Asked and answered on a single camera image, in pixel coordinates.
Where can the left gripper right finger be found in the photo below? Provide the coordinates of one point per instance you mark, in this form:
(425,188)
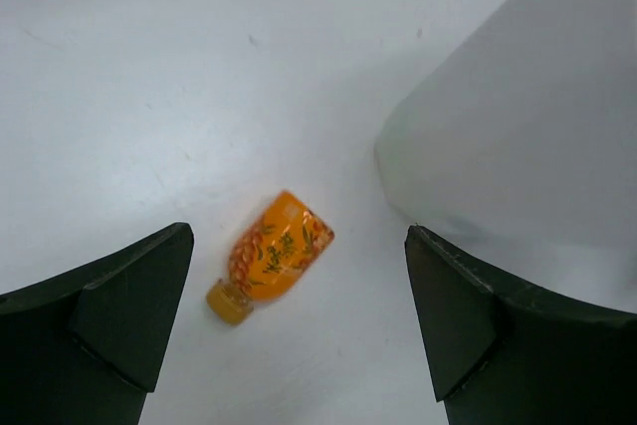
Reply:
(502,350)

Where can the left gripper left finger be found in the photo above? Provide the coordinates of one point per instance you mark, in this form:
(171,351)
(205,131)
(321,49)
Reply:
(87,346)

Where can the white octagonal bin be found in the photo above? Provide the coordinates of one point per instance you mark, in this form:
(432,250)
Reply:
(520,148)

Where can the orange juice bottle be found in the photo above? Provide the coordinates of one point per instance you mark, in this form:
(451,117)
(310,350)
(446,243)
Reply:
(269,258)

